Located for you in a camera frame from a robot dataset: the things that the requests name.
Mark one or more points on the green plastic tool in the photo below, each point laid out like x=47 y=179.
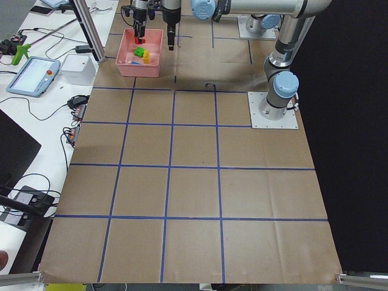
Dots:
x=21 y=50

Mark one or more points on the yellow toy block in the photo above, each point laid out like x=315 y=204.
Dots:
x=146 y=57

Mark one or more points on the black power adapter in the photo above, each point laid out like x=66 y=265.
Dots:
x=83 y=49

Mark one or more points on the black box with cables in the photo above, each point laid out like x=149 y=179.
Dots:
x=37 y=202

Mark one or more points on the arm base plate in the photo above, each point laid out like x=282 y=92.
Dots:
x=258 y=27
x=264 y=116

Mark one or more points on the teach pendant tablet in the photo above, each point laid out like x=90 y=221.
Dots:
x=35 y=76

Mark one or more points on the aluminium frame post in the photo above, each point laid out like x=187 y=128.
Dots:
x=85 y=20

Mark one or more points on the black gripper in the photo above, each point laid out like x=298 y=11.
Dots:
x=139 y=14
x=170 y=16

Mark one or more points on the pink plastic box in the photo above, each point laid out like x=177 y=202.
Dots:
x=140 y=60

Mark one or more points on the green toy block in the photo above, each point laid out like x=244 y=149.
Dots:
x=138 y=52

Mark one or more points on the red toy block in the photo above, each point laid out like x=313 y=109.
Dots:
x=139 y=40

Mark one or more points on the white square device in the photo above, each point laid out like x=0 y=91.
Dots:
x=78 y=69

